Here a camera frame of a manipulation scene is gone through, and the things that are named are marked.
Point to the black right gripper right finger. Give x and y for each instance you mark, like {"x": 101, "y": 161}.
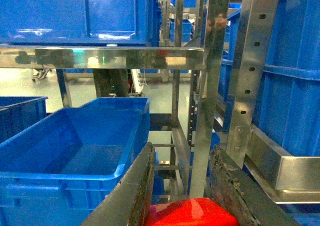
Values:
{"x": 238, "y": 194}

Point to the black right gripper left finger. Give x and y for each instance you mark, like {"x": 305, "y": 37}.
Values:
{"x": 129, "y": 202}

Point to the red toy block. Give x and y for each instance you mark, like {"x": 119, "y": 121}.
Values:
{"x": 191, "y": 212}

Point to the steel shelf cart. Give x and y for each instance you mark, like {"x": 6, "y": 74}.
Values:
{"x": 273, "y": 117}

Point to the blue shelf bin target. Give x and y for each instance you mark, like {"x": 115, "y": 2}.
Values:
{"x": 57, "y": 171}

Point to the blue shelf bin left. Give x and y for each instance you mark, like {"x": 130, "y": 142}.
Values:
{"x": 19, "y": 112}

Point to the blue bin upper shelf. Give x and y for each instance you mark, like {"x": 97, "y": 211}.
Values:
{"x": 80, "y": 22}

